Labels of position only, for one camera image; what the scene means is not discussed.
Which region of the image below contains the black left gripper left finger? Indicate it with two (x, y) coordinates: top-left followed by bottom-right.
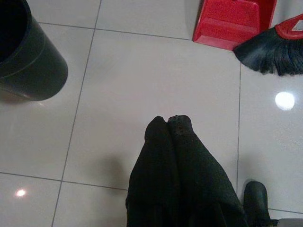
(125, 115), (185, 227)

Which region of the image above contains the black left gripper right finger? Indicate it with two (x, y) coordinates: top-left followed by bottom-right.
(168, 114), (250, 227)

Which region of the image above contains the pale handled red black broom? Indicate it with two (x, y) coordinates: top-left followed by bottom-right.
(232, 13), (303, 77)

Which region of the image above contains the red dustpan blue handle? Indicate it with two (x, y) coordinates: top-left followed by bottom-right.
(192, 0), (278, 51)

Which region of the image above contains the robot left leg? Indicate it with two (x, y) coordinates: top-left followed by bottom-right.
(242, 180), (279, 227)

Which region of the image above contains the black round trash bin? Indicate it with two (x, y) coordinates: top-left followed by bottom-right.
(0, 0), (69, 102)

